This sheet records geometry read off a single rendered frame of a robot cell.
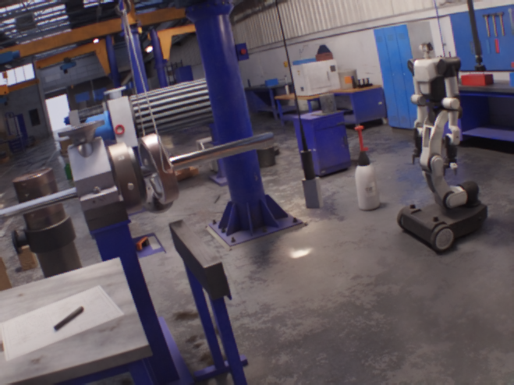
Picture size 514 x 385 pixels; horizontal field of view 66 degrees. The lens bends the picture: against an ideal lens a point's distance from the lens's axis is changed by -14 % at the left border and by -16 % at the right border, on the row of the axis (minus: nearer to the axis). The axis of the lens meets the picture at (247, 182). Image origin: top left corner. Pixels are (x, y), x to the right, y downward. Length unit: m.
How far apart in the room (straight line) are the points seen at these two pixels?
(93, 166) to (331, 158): 3.92
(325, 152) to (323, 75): 3.75
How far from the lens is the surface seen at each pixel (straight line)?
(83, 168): 2.19
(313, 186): 1.84
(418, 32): 7.14
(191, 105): 5.97
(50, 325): 1.55
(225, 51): 4.03
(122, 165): 2.24
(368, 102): 8.32
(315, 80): 9.06
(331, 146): 5.64
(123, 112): 5.80
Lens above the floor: 1.52
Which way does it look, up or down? 15 degrees down
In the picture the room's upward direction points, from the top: 12 degrees counter-clockwise
